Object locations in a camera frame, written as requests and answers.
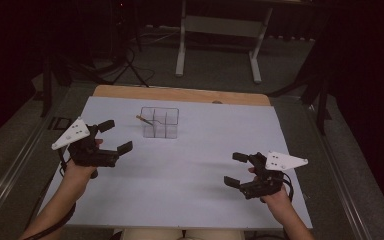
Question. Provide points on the black floor plate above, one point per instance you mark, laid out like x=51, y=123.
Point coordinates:
x=59, y=123

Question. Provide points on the white table cover sheet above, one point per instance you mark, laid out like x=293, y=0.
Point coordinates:
x=180, y=180

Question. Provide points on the dark pencil with orange end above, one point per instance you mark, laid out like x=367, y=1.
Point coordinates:
x=144, y=119

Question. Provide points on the clear plastic compartment organizer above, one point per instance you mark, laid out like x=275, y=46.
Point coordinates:
x=161, y=128

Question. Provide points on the black stand with angled legs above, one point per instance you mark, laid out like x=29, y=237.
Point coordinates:
x=320, y=100

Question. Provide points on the person's right hand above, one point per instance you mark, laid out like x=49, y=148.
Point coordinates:
x=278, y=203

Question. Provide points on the person's left hand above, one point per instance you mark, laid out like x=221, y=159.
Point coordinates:
x=78, y=172

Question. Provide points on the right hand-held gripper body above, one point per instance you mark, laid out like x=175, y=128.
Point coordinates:
x=266, y=185

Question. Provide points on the white metal desk frame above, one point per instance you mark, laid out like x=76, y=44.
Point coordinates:
x=220, y=26

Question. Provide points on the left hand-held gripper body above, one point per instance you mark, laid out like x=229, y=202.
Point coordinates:
x=90, y=155

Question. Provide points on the black tripod stand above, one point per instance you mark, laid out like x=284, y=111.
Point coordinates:
x=126, y=50

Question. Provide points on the metal floor rail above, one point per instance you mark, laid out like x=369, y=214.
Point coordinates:
x=13, y=166
x=336, y=173

